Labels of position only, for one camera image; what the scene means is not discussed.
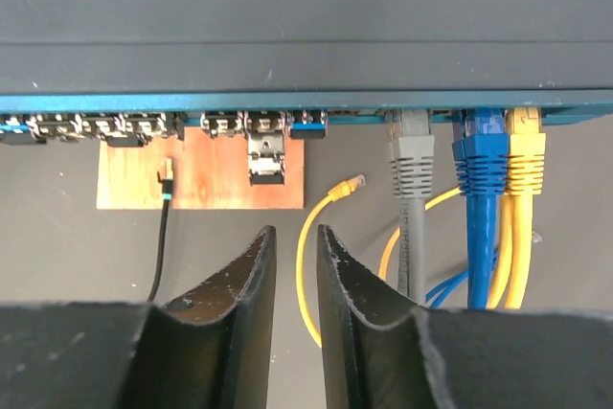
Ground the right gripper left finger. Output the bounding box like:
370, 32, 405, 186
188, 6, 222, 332
1, 226, 277, 408

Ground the wooden board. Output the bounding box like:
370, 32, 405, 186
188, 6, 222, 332
97, 127, 305, 210

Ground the dark blue network switch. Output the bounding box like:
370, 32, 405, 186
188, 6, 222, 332
1, 0, 612, 125

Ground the black patch cable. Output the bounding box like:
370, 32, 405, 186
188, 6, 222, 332
146, 157, 175, 305

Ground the blue ethernet cable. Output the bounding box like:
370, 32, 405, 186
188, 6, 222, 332
423, 109, 511, 310

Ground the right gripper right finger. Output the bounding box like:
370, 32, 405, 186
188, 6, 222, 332
317, 225, 612, 408

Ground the grey ethernet cable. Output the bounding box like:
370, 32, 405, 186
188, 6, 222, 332
385, 109, 436, 307

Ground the yellow ethernet cable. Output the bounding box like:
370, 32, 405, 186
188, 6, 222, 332
295, 107, 548, 349

